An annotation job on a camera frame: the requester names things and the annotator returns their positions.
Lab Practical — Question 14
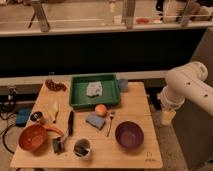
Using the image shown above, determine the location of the purple bowl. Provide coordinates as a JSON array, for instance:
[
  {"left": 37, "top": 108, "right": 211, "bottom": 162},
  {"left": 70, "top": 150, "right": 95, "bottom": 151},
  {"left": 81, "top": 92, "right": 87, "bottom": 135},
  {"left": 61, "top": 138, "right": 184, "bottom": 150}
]
[{"left": 115, "top": 121, "right": 144, "bottom": 149}]

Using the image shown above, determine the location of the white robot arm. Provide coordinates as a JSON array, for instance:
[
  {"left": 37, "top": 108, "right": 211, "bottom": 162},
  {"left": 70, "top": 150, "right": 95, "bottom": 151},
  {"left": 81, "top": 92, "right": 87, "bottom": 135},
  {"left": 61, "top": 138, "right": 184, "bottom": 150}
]
[{"left": 158, "top": 61, "right": 213, "bottom": 126}]

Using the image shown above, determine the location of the orange bowl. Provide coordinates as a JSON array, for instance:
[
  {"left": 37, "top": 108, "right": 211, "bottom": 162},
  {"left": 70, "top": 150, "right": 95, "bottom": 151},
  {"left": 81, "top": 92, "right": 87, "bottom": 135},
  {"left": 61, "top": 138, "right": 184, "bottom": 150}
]
[{"left": 18, "top": 124, "right": 47, "bottom": 152}]

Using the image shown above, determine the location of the metal fork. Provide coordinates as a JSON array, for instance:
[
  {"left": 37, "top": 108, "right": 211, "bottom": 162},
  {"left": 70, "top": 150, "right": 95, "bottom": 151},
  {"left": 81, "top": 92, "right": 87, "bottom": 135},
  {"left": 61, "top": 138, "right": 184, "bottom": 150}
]
[{"left": 106, "top": 111, "right": 115, "bottom": 137}]

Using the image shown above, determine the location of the blue grey cup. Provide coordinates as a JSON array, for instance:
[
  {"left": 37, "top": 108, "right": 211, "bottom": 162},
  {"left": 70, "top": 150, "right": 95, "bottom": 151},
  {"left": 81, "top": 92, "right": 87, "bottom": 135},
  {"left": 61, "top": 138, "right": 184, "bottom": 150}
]
[{"left": 118, "top": 79, "right": 128, "bottom": 92}]

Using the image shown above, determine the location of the blue sponge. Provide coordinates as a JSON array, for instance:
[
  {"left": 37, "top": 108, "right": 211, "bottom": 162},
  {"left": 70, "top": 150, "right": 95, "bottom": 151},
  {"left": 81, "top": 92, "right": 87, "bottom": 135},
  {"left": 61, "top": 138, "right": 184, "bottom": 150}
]
[{"left": 86, "top": 113, "right": 105, "bottom": 130}]

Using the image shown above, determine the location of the crumpled white cloth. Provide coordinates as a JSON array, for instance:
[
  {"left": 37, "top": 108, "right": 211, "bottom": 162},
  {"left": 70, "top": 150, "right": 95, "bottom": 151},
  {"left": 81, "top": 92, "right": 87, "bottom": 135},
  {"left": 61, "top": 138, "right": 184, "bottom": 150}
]
[{"left": 86, "top": 81, "right": 102, "bottom": 97}]

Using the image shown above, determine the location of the white cup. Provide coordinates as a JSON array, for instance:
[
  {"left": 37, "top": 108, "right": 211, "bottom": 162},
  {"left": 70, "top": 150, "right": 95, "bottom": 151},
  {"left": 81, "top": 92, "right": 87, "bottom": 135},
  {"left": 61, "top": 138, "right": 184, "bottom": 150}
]
[{"left": 73, "top": 138, "right": 91, "bottom": 160}]

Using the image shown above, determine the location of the green plastic tray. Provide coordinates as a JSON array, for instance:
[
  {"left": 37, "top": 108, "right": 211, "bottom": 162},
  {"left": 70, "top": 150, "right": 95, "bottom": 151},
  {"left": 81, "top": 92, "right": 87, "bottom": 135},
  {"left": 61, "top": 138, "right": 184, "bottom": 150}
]
[{"left": 69, "top": 74, "right": 121, "bottom": 109}]

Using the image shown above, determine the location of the banana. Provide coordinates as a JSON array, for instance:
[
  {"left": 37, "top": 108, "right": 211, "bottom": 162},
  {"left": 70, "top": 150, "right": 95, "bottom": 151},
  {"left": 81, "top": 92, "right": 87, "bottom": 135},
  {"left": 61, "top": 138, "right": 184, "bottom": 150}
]
[{"left": 46, "top": 101, "right": 59, "bottom": 123}]

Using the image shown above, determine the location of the orange spoon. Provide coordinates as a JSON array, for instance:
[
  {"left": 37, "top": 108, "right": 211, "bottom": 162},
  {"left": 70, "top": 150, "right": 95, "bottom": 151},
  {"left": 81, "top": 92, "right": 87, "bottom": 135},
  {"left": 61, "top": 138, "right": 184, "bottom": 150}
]
[{"left": 43, "top": 124, "right": 64, "bottom": 136}]

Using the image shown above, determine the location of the small black can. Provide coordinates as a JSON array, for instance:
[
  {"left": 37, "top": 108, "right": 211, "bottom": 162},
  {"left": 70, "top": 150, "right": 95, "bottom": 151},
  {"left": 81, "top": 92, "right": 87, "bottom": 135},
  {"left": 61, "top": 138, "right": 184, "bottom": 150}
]
[{"left": 30, "top": 111, "right": 45, "bottom": 124}]

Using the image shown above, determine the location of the blue box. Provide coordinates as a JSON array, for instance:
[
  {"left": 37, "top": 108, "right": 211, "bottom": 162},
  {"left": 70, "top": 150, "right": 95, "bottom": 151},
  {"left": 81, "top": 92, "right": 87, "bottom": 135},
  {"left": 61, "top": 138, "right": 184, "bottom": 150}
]
[{"left": 15, "top": 108, "right": 31, "bottom": 127}]

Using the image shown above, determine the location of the table clamp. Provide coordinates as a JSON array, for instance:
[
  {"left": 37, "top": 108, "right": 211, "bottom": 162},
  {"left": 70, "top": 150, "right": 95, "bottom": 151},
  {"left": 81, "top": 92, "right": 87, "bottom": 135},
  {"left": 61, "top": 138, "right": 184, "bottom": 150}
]
[{"left": 8, "top": 86, "right": 17, "bottom": 101}]

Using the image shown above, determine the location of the black handled brush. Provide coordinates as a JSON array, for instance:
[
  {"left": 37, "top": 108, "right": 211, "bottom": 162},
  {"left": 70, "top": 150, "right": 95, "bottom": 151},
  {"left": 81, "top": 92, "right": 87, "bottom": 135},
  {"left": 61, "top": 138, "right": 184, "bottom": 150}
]
[{"left": 52, "top": 110, "right": 74, "bottom": 154}]

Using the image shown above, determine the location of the black cable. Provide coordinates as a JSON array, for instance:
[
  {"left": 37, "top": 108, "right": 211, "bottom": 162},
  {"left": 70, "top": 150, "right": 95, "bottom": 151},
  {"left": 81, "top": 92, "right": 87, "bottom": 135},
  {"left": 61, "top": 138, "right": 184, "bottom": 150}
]
[{"left": 0, "top": 99, "right": 19, "bottom": 155}]

